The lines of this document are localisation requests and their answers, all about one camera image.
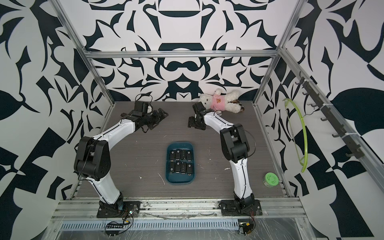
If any black car key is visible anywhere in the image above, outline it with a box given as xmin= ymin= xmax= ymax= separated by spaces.
xmin=175 ymin=161 xmax=181 ymax=173
xmin=169 ymin=162 xmax=175 ymax=173
xmin=180 ymin=162 xmax=187 ymax=174
xmin=180 ymin=150 xmax=187 ymax=160
xmin=170 ymin=151 xmax=176 ymax=162
xmin=186 ymin=164 xmax=194 ymax=176
xmin=186 ymin=151 xmax=193 ymax=161
xmin=175 ymin=149 xmax=181 ymax=160

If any dark teal storage box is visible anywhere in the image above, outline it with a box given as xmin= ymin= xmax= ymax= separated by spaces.
xmin=165 ymin=142 xmax=196 ymax=185

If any black car key front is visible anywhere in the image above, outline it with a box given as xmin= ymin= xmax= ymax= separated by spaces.
xmin=175 ymin=161 xmax=181 ymax=173

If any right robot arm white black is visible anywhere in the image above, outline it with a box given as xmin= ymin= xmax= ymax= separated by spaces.
xmin=188 ymin=105 xmax=255 ymax=212

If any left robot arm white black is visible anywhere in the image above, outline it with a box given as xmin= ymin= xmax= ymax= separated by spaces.
xmin=74 ymin=108 xmax=169 ymax=213

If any black connector box left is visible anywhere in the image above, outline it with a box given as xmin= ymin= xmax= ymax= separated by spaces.
xmin=104 ymin=222 xmax=125 ymax=237

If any black connector box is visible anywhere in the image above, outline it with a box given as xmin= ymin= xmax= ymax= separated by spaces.
xmin=238 ymin=222 xmax=255 ymax=236
xmin=104 ymin=222 xmax=125 ymax=237

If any black connector box right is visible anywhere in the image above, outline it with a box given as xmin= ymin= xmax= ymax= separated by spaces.
xmin=238 ymin=222 xmax=255 ymax=236

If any white teddy bear pink shirt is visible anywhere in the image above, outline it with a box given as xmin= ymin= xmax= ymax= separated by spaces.
xmin=199 ymin=89 xmax=245 ymax=114

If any green tape roll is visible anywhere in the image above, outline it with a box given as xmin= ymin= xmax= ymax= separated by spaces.
xmin=263 ymin=172 xmax=280 ymax=188

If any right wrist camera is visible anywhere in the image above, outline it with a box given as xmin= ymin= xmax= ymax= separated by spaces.
xmin=193 ymin=102 xmax=206 ymax=114

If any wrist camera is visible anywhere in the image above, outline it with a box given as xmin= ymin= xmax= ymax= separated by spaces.
xmin=193 ymin=102 xmax=206 ymax=114
xmin=134 ymin=101 xmax=153 ymax=114

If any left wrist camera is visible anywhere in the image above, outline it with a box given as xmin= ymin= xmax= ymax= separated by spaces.
xmin=134 ymin=101 xmax=153 ymax=114

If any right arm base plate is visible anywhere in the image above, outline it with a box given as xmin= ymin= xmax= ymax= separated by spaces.
xmin=219 ymin=200 xmax=263 ymax=217

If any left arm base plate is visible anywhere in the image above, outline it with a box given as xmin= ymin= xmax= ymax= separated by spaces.
xmin=97 ymin=201 xmax=142 ymax=219

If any green hoop on wall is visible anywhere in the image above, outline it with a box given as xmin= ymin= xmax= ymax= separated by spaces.
xmin=283 ymin=98 xmax=309 ymax=173

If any black hook rail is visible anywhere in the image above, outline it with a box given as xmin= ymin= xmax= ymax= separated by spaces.
xmin=297 ymin=72 xmax=365 ymax=159

